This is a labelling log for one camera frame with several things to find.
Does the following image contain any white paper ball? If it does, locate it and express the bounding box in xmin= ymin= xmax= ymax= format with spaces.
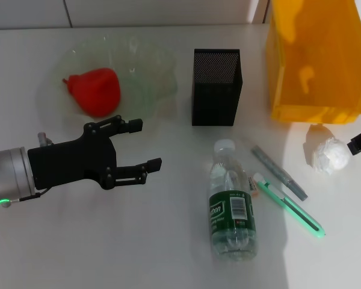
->
xmin=314 ymin=137 xmax=351 ymax=175

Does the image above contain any green utility knife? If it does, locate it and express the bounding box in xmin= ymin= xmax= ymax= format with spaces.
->
xmin=254 ymin=173 xmax=326 ymax=240

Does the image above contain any black mesh pen holder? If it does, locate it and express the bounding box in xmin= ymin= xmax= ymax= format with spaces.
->
xmin=191 ymin=48 xmax=244 ymax=126

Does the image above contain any red orange fruit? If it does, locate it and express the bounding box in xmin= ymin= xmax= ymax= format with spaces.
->
xmin=62 ymin=67 xmax=122 ymax=118

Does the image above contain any beige eraser with barcode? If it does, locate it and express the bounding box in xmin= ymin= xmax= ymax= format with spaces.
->
xmin=247 ymin=176 xmax=261 ymax=198

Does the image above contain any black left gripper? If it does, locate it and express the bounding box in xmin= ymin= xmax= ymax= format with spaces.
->
xmin=27 ymin=115 xmax=162 ymax=191

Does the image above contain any green glass fruit plate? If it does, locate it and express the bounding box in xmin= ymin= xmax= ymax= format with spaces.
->
xmin=35 ymin=33 xmax=178 ymax=129

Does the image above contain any clear green-label water bottle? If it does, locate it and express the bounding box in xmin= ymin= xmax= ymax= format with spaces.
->
xmin=208 ymin=138 xmax=259 ymax=263

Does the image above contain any grey glitter pen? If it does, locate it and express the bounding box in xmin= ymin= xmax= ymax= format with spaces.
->
xmin=251 ymin=145 xmax=309 ymax=202

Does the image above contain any yellow plastic bin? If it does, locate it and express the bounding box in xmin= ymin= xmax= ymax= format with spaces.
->
xmin=264 ymin=0 xmax=361 ymax=124

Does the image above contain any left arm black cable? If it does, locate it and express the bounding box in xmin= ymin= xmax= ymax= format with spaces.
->
xmin=0 ymin=131 xmax=54 ymax=208

